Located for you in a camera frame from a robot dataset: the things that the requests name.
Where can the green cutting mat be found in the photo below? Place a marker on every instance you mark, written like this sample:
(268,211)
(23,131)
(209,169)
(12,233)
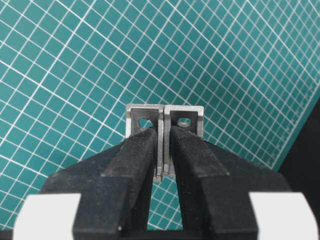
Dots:
(68,68)

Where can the black table cover sheet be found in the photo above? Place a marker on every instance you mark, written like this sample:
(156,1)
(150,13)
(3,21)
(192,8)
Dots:
(301,167)

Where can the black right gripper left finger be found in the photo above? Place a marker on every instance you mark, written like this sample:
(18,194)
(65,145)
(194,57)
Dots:
(115,187)

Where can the grey corner bracket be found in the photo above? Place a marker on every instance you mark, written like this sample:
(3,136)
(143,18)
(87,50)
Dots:
(187,117)
(140,117)

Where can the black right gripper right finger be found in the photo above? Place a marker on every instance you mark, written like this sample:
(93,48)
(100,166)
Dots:
(214,185)

